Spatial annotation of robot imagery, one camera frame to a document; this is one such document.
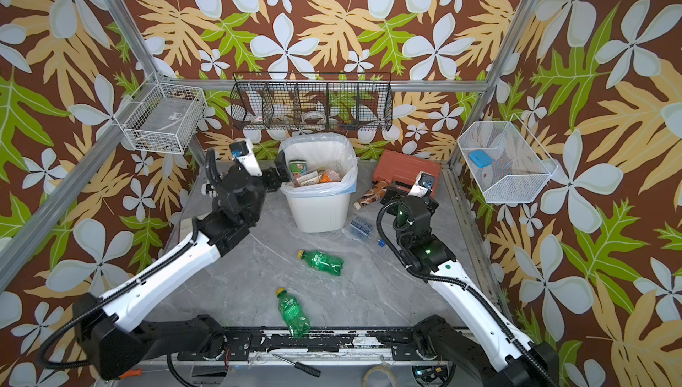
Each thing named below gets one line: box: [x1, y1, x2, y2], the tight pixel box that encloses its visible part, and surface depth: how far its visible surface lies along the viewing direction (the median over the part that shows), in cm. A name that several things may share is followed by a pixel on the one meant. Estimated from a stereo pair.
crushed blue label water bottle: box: [348, 216, 387, 248], surface depth 95 cm
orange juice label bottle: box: [317, 170, 334, 183], surface depth 80 cm
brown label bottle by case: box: [353, 180, 389, 211], surface depth 106 cm
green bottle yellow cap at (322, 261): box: [296, 249, 345, 277], surface depth 88 cm
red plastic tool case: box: [372, 149, 442, 196], surface depth 115 cm
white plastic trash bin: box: [278, 132, 358, 233], surface depth 89 cm
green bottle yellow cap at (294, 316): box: [275, 286, 311, 340], surface depth 78 cm
